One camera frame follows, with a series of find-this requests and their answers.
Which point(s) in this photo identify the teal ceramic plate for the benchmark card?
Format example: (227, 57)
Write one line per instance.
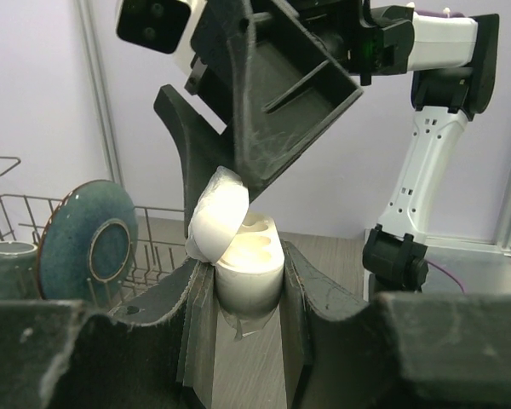
(88, 245)

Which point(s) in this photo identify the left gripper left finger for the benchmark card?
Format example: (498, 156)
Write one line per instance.
(155, 351)

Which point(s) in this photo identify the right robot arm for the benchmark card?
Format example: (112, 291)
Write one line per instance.
(453, 61)

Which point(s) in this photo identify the white oval earbud case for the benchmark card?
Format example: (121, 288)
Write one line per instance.
(244, 248)

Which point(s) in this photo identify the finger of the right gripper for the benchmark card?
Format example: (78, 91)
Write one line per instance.
(200, 147)

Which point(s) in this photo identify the grey wire dish rack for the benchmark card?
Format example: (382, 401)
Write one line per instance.
(159, 248)

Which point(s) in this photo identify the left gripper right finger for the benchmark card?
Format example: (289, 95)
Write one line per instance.
(401, 350)

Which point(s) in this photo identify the dark teal bowl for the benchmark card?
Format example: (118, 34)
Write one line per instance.
(17, 270)

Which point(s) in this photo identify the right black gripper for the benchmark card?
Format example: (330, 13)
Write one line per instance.
(288, 65)

